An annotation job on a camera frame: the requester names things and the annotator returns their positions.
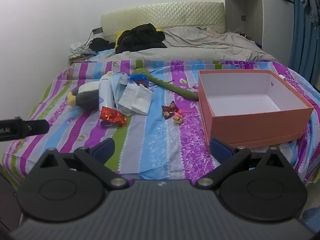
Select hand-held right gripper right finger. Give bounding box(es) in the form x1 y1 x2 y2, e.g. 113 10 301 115
195 137 297 188

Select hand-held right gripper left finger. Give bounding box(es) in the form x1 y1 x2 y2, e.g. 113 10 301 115
32 138 127 190

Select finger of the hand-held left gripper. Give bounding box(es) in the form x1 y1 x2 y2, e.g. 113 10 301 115
21 119 50 138

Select orange cardboard box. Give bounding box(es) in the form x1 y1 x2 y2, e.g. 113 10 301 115
198 69 315 148

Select blue face mask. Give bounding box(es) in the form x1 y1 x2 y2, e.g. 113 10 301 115
110 72 133 117

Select red shiny packet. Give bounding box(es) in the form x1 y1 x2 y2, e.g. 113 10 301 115
99 106 128 127

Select striped floral bed sheet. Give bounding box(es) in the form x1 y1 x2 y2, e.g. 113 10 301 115
2 59 320 188

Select grey penguin plush toy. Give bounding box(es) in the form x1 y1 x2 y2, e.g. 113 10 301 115
67 82 103 109

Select white spray bottle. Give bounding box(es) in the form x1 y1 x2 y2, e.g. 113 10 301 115
98 76 116 110

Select dark red wrapper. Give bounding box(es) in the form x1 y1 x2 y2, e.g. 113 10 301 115
161 101 178 119

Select long green plush toy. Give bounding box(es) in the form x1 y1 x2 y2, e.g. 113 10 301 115
132 67 199 101

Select blue plastic bag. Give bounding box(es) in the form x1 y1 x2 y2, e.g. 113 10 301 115
129 74 150 88

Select wooden nightstand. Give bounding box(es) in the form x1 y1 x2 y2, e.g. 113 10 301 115
69 55 90 67

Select crumpled white cloth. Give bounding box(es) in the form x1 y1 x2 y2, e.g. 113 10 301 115
69 42 94 59

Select small black cloth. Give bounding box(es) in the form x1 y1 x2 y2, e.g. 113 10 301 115
89 37 116 53

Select grey duvet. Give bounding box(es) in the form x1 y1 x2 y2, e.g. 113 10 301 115
114 26 279 62

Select blue cloth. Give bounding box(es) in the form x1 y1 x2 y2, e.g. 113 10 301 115
301 206 320 227

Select black clothes pile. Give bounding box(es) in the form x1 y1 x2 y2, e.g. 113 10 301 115
115 23 168 54

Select pink cloth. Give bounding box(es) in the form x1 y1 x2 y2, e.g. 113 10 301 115
200 27 227 35

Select blue curtain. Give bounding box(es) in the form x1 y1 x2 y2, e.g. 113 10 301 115
289 0 320 93

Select white wardrobe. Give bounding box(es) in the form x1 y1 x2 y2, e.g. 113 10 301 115
223 0 295 63

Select cream quilted headboard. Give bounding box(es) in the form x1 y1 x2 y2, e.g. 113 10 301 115
101 2 225 42

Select hanging denim clothes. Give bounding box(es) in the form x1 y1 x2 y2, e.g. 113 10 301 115
295 0 320 25

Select black charger cable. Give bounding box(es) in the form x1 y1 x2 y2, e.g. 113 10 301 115
84 31 94 49

